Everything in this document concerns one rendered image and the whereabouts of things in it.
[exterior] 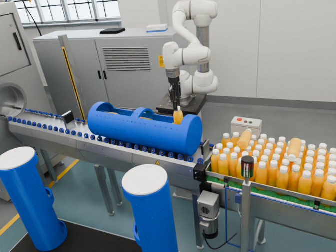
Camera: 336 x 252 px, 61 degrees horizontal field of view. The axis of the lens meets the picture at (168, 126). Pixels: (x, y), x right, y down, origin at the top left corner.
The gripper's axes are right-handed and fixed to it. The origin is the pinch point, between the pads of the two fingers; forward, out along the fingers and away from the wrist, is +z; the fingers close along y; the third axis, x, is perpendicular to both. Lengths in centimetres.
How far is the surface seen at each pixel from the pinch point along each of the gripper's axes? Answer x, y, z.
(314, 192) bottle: 89, 14, 37
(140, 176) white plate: -5, 45, 28
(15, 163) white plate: -100, 66, 27
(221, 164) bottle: 36.5, 17.0, 28.9
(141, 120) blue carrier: -25.7, 8.8, 11.6
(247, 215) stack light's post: 58, 38, 44
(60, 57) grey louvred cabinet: -247, -118, 12
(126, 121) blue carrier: -38.2, 10.4, 13.1
